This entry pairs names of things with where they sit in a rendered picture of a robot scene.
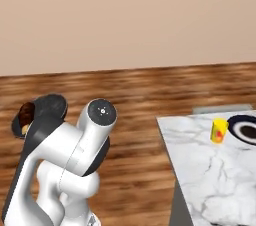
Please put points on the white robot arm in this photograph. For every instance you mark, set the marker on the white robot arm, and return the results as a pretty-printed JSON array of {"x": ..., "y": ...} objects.
[{"x": 66, "y": 146}]

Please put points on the brown steak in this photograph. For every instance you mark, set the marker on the brown steak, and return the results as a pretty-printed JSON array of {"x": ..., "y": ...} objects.
[{"x": 26, "y": 116}]

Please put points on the white marble dining table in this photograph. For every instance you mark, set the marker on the white marble dining table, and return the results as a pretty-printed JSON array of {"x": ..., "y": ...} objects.
[{"x": 213, "y": 183}]

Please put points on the dark blue and white plate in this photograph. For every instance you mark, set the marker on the dark blue and white plate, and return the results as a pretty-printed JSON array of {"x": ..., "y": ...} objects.
[{"x": 240, "y": 130}]

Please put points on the dark grey pan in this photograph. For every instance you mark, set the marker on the dark grey pan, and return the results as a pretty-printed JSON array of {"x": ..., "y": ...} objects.
[{"x": 50, "y": 106}]

